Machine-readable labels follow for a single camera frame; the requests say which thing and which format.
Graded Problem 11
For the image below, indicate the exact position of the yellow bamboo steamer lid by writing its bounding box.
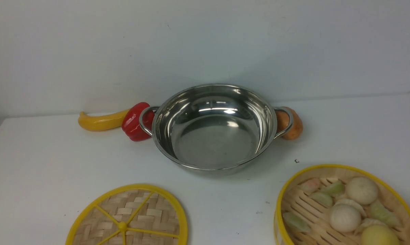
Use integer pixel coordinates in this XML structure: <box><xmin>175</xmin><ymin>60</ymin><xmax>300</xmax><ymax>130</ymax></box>
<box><xmin>65</xmin><ymin>183</ymin><xmax>189</xmax><ymax>245</ymax></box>

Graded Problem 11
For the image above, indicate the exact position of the yellow bamboo steamer basket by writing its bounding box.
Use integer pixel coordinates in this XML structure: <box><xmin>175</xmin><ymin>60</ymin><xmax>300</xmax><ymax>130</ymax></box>
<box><xmin>274</xmin><ymin>164</ymin><xmax>410</xmax><ymax>245</ymax></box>

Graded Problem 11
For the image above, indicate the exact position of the stainless steel pot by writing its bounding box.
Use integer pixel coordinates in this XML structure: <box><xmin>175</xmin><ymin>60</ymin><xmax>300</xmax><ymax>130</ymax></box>
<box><xmin>138</xmin><ymin>83</ymin><xmax>294</xmax><ymax>175</ymax></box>

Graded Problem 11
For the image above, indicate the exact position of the red bell pepper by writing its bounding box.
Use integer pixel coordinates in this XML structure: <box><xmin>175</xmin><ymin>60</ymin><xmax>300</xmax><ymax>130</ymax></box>
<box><xmin>122</xmin><ymin>102</ymin><xmax>151</xmax><ymax>142</ymax></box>

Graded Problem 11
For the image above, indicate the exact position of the orange brown potato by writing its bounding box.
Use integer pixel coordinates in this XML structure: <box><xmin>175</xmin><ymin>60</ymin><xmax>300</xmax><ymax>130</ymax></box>
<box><xmin>275</xmin><ymin>107</ymin><xmax>304</xmax><ymax>141</ymax></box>

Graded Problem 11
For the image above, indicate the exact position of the yellow banana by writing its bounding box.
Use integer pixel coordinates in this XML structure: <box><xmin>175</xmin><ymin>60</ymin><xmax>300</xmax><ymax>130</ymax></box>
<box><xmin>78</xmin><ymin>110</ymin><xmax>129</xmax><ymax>132</ymax></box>

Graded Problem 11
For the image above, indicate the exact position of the pink dumpling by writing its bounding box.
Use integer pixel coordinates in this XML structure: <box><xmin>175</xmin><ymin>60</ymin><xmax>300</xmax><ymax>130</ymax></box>
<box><xmin>298</xmin><ymin>178</ymin><xmax>322</xmax><ymax>194</ymax></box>

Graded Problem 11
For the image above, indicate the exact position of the green dumpling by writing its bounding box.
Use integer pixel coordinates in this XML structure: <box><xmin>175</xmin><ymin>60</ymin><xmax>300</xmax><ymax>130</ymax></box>
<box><xmin>370</xmin><ymin>199</ymin><xmax>402</xmax><ymax>227</ymax></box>
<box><xmin>321</xmin><ymin>180</ymin><xmax>345</xmax><ymax>198</ymax></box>
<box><xmin>282</xmin><ymin>212</ymin><xmax>312</xmax><ymax>233</ymax></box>
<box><xmin>309</xmin><ymin>192</ymin><xmax>333</xmax><ymax>208</ymax></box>

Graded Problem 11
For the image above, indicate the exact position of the white dumpling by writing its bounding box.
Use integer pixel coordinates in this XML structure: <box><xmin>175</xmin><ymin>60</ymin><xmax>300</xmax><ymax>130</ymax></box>
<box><xmin>334</xmin><ymin>198</ymin><xmax>367</xmax><ymax>218</ymax></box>
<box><xmin>353</xmin><ymin>218</ymin><xmax>388</xmax><ymax>235</ymax></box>

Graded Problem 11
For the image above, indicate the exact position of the white round bun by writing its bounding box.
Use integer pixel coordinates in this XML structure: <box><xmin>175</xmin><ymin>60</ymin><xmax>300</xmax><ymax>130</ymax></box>
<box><xmin>329</xmin><ymin>205</ymin><xmax>362</xmax><ymax>233</ymax></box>
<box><xmin>345</xmin><ymin>177</ymin><xmax>379</xmax><ymax>205</ymax></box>

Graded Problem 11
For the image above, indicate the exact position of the yellow round bun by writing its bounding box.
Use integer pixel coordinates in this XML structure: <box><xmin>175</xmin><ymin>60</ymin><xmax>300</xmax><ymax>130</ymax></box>
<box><xmin>361</xmin><ymin>225</ymin><xmax>400</xmax><ymax>245</ymax></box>

